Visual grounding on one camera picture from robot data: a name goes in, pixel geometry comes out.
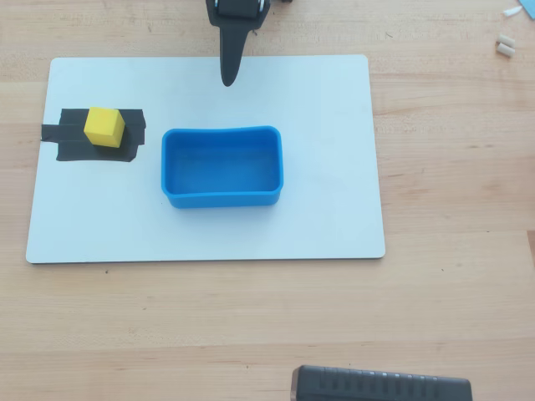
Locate blue rectangular bin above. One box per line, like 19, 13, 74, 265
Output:
160, 124, 285, 210

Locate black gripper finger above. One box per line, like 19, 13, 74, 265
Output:
210, 15, 265, 88

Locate white rectangular board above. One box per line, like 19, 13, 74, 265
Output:
25, 54, 386, 265

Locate black ribbed device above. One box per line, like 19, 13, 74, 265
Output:
290, 364, 474, 401

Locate black tape patch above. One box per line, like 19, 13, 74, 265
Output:
41, 107, 147, 165

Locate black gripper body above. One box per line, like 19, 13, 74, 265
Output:
205, 0, 273, 21

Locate yellow cube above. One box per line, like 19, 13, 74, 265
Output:
84, 106, 126, 149

